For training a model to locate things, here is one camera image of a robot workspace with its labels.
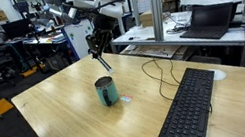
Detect white shelf board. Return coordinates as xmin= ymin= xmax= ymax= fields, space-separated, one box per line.
xmin=109 ymin=6 xmax=245 ymax=70

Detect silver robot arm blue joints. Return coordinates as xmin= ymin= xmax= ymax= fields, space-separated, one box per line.
xmin=41 ymin=0 xmax=82 ymax=28

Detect small cardboard box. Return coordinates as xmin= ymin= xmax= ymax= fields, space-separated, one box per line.
xmin=138 ymin=7 xmax=168 ymax=29

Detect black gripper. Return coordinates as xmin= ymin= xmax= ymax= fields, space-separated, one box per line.
xmin=83 ymin=26 xmax=118 ymax=61

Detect black laptop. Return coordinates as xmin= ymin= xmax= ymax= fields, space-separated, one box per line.
xmin=174 ymin=0 xmax=241 ymax=47

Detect white cabinet blue edge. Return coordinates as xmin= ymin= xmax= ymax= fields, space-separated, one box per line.
xmin=61 ymin=18 xmax=101 ymax=63

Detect aluminium profile frame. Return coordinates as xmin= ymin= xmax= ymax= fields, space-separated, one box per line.
xmin=124 ymin=0 xmax=245 ymax=137

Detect teal mug with black handle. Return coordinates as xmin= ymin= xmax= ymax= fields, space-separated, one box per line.
xmin=93 ymin=74 xmax=122 ymax=109

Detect black computer monitor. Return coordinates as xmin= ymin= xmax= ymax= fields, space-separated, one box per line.
xmin=1 ymin=16 xmax=35 ymax=42

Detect white round table grommet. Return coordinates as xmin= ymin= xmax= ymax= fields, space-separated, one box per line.
xmin=208 ymin=66 xmax=228 ymax=83

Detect black computer keyboard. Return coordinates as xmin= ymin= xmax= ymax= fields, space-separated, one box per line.
xmin=144 ymin=63 xmax=227 ymax=137

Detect small pink white packet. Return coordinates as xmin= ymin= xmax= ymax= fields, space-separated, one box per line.
xmin=119 ymin=92 xmax=134 ymax=104

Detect black marker with white cap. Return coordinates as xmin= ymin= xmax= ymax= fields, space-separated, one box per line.
xmin=95 ymin=53 xmax=115 ymax=77

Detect black keyboard cable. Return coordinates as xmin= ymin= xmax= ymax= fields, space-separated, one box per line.
xmin=140 ymin=54 xmax=185 ymax=107

